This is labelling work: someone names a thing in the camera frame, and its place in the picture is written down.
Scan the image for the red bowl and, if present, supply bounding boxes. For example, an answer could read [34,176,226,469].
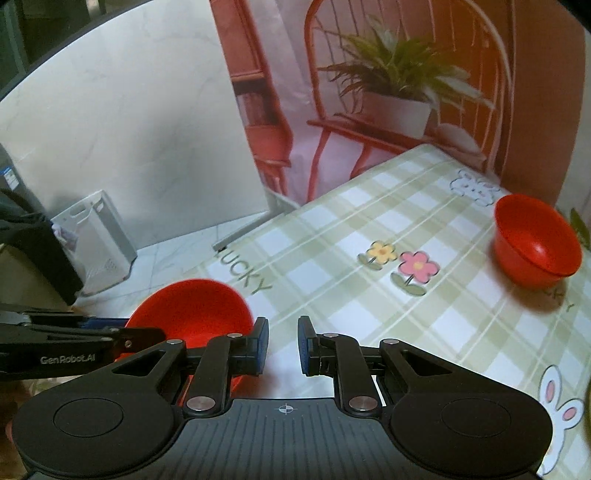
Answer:
[126,279,254,413]
[493,194,583,290]

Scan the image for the white air purifier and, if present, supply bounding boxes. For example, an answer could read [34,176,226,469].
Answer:
[52,190,137,296]

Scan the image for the small green plate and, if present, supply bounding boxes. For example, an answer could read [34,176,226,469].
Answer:
[583,381,591,451]

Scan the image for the person's right hand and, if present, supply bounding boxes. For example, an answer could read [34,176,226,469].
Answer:
[0,380,39,479]

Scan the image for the checkered bunny tablecloth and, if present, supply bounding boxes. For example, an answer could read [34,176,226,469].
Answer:
[189,146,590,479]

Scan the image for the printed room backdrop cloth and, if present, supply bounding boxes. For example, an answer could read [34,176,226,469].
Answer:
[211,1,590,209]

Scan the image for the black garment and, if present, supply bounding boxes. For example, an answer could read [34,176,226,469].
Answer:
[1,189,83,306]

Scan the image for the white marble panel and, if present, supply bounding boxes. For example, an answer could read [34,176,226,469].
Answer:
[1,1,267,248]

